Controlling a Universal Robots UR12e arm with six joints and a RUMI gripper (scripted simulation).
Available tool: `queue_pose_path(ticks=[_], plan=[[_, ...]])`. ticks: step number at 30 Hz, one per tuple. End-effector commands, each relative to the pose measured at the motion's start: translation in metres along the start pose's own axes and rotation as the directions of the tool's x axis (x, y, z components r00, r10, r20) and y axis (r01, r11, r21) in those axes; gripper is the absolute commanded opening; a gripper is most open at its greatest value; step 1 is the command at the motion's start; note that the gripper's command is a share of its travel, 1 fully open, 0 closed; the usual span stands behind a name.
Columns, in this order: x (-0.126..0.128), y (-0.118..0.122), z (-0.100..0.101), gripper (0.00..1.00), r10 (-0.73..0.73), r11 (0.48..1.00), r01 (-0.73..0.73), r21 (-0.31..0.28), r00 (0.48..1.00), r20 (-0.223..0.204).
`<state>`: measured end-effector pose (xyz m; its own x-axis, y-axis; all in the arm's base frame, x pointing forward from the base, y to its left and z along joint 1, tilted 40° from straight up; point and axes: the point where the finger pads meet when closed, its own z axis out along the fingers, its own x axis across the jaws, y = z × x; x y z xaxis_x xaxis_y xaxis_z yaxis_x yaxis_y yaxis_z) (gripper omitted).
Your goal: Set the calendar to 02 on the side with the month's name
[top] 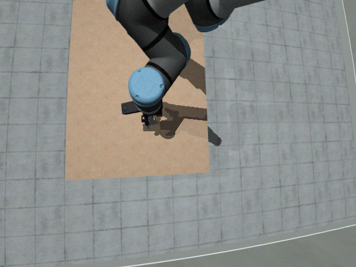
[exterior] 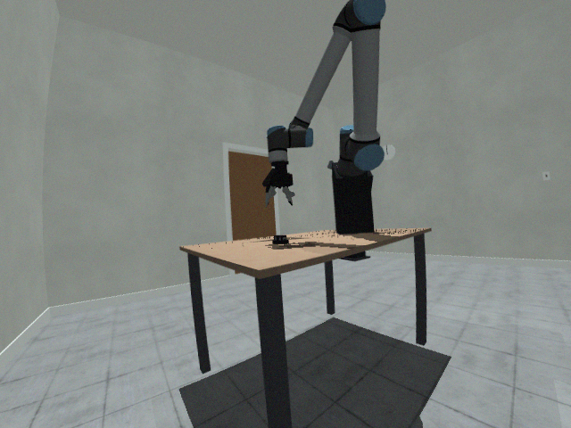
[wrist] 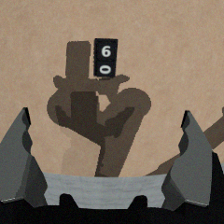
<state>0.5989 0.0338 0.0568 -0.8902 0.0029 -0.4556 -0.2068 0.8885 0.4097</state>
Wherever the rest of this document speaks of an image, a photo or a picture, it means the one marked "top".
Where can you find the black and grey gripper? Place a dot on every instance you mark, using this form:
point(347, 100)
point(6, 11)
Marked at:
point(149, 119)

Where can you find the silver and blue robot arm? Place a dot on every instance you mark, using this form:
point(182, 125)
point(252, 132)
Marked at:
point(168, 51)

